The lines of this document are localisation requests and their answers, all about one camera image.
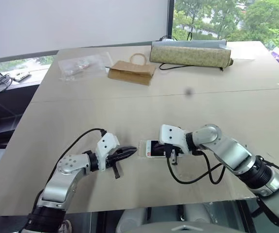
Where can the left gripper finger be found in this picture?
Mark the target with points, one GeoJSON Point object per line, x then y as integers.
{"type": "Point", "coordinates": [127, 148]}
{"type": "Point", "coordinates": [125, 155]}

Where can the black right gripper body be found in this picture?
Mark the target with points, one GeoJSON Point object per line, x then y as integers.
{"type": "Point", "coordinates": [171, 152]}

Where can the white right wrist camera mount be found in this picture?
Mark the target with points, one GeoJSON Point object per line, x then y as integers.
{"type": "Point", "coordinates": [171, 136]}

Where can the beige rolled mat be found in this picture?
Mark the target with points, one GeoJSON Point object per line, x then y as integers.
{"type": "Point", "coordinates": [190, 55]}

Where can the grey robot torso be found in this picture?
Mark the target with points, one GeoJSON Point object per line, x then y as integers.
{"type": "Point", "coordinates": [180, 228]}

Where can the white rounded shape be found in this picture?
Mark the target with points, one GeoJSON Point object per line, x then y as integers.
{"type": "Point", "coordinates": [132, 219]}

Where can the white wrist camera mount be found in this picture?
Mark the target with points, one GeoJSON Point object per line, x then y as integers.
{"type": "Point", "coordinates": [105, 146]}
{"type": "Point", "coordinates": [171, 136]}

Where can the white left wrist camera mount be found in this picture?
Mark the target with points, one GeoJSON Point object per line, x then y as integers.
{"type": "Point", "coordinates": [105, 146]}

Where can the clear plastic bag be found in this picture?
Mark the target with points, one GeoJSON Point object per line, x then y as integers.
{"type": "Point", "coordinates": [81, 66]}

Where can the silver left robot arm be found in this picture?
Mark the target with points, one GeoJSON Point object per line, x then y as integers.
{"type": "Point", "coordinates": [64, 167]}

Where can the grey long box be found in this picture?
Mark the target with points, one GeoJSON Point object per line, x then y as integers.
{"type": "Point", "coordinates": [190, 43]}

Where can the white smartphone in clear bag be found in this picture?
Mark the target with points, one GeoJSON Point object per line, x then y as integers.
{"type": "Point", "coordinates": [142, 148]}

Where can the white power strip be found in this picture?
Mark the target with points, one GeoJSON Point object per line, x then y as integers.
{"type": "Point", "coordinates": [20, 77]}

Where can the white roller blind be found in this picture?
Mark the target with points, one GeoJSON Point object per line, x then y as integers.
{"type": "Point", "coordinates": [76, 24]}

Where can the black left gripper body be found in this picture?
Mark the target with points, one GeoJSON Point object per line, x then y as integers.
{"type": "Point", "coordinates": [114, 159]}

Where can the brown paper bag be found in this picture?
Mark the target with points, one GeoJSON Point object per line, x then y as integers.
{"type": "Point", "coordinates": [129, 72]}

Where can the white smartphone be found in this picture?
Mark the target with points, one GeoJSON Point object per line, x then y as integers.
{"type": "Point", "coordinates": [142, 148]}
{"type": "Point", "coordinates": [149, 146]}

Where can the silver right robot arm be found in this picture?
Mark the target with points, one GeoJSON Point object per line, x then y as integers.
{"type": "Point", "coordinates": [231, 150]}

